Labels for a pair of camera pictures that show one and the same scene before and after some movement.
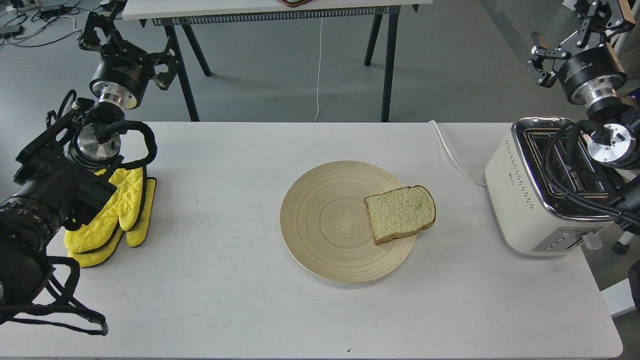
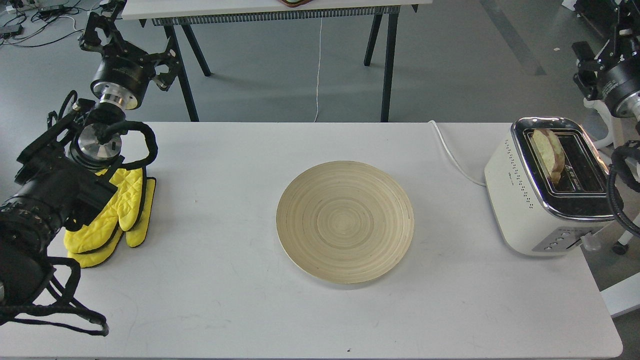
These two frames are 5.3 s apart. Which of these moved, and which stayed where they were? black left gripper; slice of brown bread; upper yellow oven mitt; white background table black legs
Moved: slice of brown bread
Stayed: upper yellow oven mitt; white background table black legs; black left gripper
